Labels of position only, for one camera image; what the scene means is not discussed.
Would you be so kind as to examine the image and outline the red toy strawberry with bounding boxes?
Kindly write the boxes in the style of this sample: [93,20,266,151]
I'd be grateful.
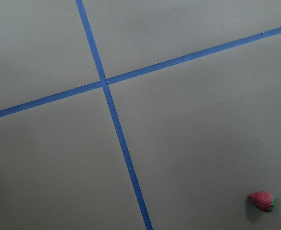
[248,191,276,212]

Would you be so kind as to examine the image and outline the long blue tape strip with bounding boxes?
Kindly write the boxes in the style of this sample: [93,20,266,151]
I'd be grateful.
[76,0,153,230]

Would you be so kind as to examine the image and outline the crossing blue tape strip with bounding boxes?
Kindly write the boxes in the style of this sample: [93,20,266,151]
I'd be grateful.
[0,27,281,118]

